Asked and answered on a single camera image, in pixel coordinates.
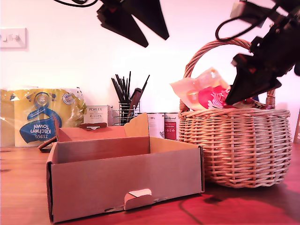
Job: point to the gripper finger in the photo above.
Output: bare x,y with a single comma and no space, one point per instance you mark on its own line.
248,86
126,25
154,18

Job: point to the red and orange sweets bag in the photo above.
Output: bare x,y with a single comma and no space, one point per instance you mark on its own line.
206,96

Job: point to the white Porlex box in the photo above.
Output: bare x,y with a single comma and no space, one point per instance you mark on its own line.
97,114

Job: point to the brown cardboard box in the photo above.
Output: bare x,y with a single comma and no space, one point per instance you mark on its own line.
117,178

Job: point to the single slanted black stick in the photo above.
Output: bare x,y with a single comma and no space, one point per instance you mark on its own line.
145,84

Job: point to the brown leaning board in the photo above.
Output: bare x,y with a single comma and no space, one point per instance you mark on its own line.
297,129

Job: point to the yellow kitchen towel pack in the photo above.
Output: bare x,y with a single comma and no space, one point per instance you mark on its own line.
35,117

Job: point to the arm pale camera box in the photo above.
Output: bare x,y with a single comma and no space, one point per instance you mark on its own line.
239,9

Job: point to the white light switch plate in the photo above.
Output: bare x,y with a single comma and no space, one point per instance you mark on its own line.
14,38

